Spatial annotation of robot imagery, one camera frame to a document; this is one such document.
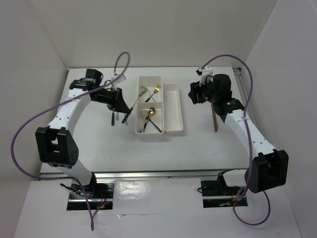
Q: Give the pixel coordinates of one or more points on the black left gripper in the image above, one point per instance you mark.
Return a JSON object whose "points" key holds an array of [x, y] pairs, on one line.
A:
{"points": [[117, 103]]}

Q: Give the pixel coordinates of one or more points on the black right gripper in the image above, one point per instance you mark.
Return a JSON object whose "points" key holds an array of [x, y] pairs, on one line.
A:
{"points": [[195, 89]]}

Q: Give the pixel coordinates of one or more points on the green handled utensil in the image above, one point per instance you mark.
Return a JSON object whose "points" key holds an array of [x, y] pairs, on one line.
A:
{"points": [[113, 118]]}

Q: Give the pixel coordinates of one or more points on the gold spoon green handle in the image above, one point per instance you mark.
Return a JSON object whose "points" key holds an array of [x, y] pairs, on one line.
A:
{"points": [[131, 109], [151, 112]]}

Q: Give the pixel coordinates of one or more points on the large silver fork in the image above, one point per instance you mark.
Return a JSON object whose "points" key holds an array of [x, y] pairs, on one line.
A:
{"points": [[145, 88]]}

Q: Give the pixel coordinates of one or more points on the white plastic spoon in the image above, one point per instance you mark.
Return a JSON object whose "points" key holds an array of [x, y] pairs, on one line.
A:
{"points": [[143, 114]]}

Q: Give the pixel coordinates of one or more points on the dark wooden spoon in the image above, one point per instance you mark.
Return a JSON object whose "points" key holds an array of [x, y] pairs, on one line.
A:
{"points": [[158, 129]]}

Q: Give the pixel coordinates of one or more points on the gold fork green handle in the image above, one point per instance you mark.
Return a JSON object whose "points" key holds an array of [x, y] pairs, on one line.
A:
{"points": [[155, 91]]}

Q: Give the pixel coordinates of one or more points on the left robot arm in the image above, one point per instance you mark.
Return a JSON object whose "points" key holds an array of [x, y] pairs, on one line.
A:
{"points": [[55, 142]]}

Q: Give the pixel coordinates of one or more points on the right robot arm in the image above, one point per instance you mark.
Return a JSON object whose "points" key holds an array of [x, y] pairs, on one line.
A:
{"points": [[267, 165]]}

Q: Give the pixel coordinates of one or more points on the white divided utensil tray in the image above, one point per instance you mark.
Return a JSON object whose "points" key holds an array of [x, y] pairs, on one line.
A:
{"points": [[150, 131]]}

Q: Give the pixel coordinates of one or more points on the white narrow tray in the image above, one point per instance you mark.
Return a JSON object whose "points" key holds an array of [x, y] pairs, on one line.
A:
{"points": [[173, 121]]}

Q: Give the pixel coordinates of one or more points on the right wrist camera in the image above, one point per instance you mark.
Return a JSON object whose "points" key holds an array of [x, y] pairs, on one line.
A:
{"points": [[204, 73]]}

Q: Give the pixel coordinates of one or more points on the aluminium side rail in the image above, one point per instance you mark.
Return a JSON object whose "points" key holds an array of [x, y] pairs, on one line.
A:
{"points": [[241, 82]]}

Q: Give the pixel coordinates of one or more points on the aluminium front rail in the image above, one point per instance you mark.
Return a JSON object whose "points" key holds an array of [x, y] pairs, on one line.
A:
{"points": [[159, 174]]}

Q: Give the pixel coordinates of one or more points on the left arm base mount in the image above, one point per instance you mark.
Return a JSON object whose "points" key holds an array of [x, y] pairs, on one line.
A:
{"points": [[100, 196]]}

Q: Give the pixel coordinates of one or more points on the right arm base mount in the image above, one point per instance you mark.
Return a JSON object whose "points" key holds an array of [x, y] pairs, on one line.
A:
{"points": [[217, 194]]}

